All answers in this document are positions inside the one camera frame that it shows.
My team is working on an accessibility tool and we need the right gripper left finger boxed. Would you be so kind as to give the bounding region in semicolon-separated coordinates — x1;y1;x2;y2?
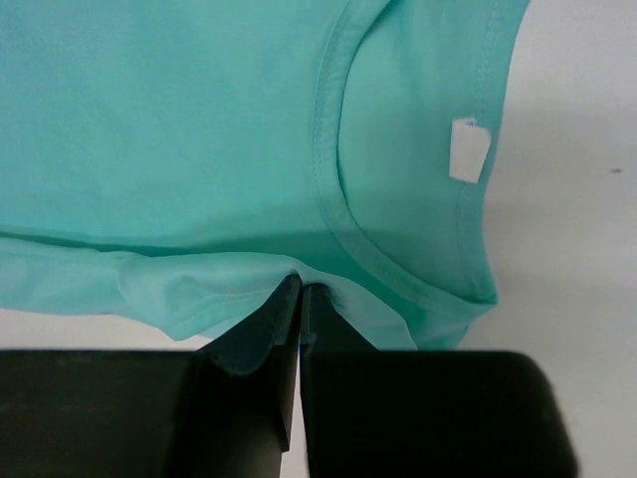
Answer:
1;275;302;477

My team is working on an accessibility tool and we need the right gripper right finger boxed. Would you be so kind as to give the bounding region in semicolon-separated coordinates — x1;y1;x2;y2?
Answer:
300;285;579;478

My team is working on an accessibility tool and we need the teal t shirt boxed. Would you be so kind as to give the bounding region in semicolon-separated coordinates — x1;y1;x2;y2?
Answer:
1;1;528;350

